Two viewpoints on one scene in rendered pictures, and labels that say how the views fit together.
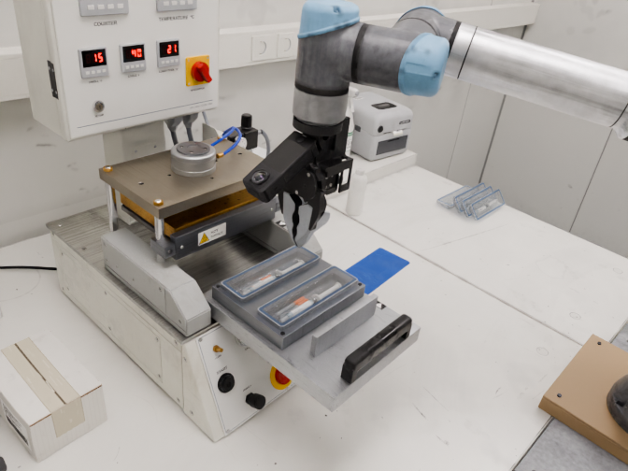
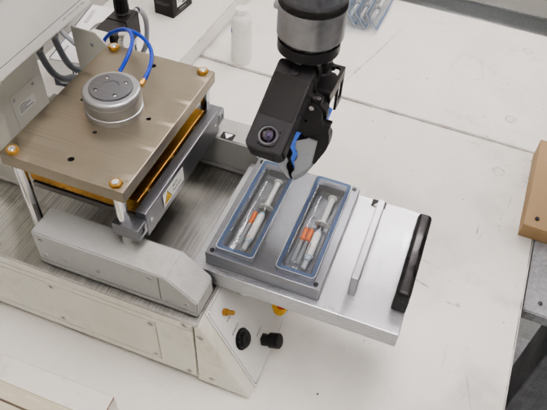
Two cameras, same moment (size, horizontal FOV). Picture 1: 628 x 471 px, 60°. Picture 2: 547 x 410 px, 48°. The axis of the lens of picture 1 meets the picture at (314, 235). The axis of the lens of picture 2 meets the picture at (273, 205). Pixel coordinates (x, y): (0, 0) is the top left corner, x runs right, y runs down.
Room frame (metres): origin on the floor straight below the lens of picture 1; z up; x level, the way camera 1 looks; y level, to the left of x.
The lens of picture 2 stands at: (0.19, 0.25, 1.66)
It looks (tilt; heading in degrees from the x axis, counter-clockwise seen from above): 48 degrees down; 339
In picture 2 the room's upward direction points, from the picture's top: 4 degrees clockwise
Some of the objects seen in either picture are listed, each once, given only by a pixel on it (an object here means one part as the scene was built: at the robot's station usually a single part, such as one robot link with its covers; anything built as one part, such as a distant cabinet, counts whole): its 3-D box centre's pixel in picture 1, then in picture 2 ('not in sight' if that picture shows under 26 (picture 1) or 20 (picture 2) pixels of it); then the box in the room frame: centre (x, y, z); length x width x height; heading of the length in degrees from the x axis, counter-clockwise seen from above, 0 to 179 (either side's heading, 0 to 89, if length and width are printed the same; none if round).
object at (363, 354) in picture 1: (378, 346); (412, 259); (0.61, -0.12, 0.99); 0.15 x 0.02 x 0.04; 141
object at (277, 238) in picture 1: (273, 228); (211, 139); (0.94, 0.09, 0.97); 0.26 x 0.05 x 0.07; 51
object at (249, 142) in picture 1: (238, 148); (121, 42); (1.14, 0.19, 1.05); 0.15 x 0.05 x 0.15; 141
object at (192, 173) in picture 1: (192, 171); (105, 109); (0.92, 0.24, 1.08); 0.31 x 0.24 x 0.13; 141
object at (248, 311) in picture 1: (290, 291); (286, 223); (0.72, 0.03, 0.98); 0.20 x 0.17 x 0.03; 141
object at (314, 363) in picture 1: (309, 310); (316, 238); (0.69, -0.01, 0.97); 0.30 x 0.22 x 0.08; 51
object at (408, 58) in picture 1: (403, 58); not in sight; (0.73, -0.09, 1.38); 0.11 x 0.11 x 0.08; 75
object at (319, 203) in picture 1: (311, 202); (312, 133); (0.71, 0.01, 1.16); 0.05 x 0.02 x 0.09; 50
